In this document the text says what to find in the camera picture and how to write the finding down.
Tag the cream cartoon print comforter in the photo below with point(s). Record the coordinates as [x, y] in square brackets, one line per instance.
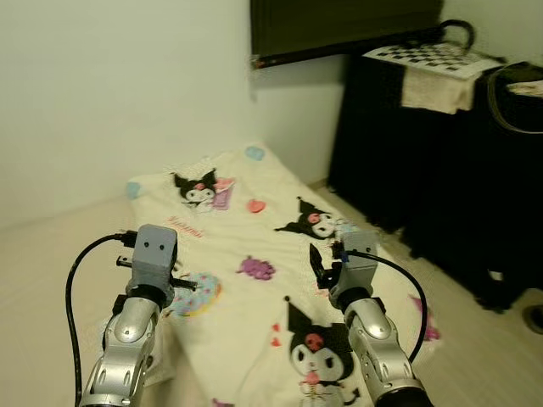
[254, 314]

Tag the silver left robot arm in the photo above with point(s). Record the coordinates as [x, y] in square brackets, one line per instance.
[127, 348]

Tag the bed mattress with beige sheet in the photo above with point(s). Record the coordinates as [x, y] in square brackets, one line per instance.
[42, 280]

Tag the black fabric covered furniture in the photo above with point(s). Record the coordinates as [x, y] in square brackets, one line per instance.
[424, 170]

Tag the beige folded cloth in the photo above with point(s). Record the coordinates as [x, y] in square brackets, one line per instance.
[433, 89]

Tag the black white checkerboard sheet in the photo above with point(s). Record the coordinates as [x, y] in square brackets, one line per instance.
[433, 58]

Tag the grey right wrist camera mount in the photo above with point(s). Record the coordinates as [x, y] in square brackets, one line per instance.
[356, 267]

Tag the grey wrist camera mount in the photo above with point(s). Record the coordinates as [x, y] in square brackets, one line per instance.
[356, 267]
[154, 254]

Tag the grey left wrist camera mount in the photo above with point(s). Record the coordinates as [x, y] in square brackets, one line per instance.
[154, 254]

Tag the dark wall panel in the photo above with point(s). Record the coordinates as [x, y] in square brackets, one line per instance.
[339, 25]

